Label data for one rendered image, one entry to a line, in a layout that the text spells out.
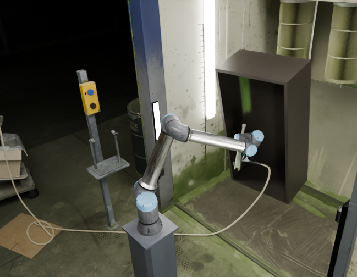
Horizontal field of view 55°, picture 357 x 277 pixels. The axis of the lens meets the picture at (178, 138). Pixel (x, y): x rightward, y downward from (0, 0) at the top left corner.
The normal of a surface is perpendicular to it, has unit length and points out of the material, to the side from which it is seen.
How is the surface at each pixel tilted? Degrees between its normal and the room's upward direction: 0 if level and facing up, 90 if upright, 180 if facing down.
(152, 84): 90
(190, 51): 90
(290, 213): 0
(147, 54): 90
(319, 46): 90
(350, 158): 57
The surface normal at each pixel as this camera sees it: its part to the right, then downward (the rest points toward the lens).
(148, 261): -0.07, 0.48
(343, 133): -0.66, -0.18
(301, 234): -0.06, -0.87
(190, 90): 0.66, 0.33
